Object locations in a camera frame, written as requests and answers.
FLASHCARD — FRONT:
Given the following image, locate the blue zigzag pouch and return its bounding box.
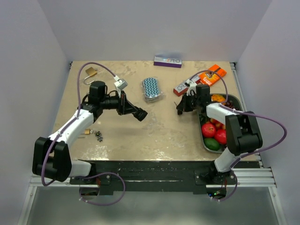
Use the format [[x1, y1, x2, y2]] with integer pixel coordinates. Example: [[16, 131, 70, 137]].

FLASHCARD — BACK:
[[142, 77, 163, 103]]

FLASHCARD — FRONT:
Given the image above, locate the purple white box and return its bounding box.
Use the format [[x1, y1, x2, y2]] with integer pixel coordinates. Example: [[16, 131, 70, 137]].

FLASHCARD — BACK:
[[153, 52, 183, 68]]

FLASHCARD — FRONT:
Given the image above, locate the toy pineapple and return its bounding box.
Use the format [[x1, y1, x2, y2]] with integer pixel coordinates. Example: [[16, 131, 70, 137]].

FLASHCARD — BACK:
[[211, 94, 226, 104]]

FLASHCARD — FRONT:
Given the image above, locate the red apple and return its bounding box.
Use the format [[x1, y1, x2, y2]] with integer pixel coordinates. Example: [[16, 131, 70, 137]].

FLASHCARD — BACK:
[[201, 123, 217, 138], [214, 129, 227, 145]]

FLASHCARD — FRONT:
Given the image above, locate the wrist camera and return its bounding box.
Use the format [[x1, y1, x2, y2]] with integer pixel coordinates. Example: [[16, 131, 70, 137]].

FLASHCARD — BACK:
[[114, 75, 128, 96], [185, 79, 197, 96]]

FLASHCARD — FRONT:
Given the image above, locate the green avocado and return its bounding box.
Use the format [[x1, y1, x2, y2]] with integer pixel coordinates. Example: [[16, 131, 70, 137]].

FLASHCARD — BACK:
[[204, 138, 220, 151]]

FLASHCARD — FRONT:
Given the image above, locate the grey fruit tray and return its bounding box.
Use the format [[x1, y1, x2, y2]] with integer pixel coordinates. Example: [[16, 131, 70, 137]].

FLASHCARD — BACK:
[[198, 94, 242, 154]]

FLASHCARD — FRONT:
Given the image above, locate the orange box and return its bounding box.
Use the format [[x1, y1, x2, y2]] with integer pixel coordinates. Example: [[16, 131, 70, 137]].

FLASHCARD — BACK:
[[199, 64, 227, 86]]

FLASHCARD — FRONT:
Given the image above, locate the red white box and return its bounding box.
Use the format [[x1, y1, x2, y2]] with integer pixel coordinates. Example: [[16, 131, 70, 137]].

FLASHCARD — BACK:
[[173, 75, 200, 97]]

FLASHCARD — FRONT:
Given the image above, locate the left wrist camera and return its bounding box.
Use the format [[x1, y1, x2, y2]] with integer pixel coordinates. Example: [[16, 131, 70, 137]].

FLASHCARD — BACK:
[[114, 75, 128, 96]]

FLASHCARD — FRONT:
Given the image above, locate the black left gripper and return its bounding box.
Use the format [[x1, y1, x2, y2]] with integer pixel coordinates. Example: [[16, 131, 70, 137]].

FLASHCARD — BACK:
[[100, 90, 138, 115]]

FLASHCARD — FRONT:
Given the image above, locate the large brass padlock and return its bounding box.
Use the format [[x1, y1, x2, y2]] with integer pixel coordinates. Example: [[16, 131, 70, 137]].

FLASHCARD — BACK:
[[83, 67, 98, 85]]

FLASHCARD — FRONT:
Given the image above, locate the red apple right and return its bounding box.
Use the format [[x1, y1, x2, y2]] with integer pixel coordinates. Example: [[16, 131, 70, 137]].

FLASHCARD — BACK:
[[214, 129, 227, 145]]

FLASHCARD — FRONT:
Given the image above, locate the black padlock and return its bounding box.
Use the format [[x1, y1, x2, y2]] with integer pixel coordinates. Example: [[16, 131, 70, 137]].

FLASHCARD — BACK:
[[132, 108, 148, 121]]

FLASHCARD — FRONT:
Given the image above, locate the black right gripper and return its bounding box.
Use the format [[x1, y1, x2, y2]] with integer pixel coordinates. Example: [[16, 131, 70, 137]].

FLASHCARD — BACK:
[[177, 92, 201, 112]]

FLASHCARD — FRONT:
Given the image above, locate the small brass padlock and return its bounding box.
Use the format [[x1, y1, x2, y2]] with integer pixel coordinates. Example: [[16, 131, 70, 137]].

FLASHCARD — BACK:
[[79, 128, 93, 138]]

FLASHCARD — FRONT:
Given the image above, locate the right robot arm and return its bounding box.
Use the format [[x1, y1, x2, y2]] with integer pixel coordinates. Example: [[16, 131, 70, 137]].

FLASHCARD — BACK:
[[176, 84, 263, 184]]

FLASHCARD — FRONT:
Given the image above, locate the dark grapes bunch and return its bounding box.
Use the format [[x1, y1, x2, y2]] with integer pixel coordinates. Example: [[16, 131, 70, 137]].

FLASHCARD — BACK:
[[225, 100, 239, 110]]

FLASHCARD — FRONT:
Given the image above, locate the aluminium rail frame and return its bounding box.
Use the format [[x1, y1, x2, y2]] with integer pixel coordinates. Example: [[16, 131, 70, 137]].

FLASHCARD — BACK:
[[16, 166, 289, 225]]

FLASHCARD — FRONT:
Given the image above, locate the red apple left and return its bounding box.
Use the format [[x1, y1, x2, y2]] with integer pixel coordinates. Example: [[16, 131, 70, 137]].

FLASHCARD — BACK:
[[201, 123, 217, 138]]

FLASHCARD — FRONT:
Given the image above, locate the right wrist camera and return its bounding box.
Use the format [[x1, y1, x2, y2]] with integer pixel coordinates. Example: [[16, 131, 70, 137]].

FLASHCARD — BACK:
[[185, 79, 197, 96]]

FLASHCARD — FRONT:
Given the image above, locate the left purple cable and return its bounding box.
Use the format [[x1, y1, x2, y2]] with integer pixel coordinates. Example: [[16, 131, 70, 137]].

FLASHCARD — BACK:
[[40, 61, 126, 206]]

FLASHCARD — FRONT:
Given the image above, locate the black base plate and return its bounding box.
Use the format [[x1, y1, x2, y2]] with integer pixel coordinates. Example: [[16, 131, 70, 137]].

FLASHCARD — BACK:
[[67, 160, 263, 195]]

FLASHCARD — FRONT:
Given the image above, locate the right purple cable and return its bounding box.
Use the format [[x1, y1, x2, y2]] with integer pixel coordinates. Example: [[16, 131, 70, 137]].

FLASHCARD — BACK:
[[188, 70, 288, 202]]

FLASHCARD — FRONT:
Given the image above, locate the purple cable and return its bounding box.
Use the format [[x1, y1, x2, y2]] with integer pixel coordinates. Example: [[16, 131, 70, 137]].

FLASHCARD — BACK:
[[188, 70, 288, 202], [40, 61, 126, 206]]

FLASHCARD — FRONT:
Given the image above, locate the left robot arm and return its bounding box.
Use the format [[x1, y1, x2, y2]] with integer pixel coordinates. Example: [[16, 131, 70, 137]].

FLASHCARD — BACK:
[[32, 81, 147, 184]]

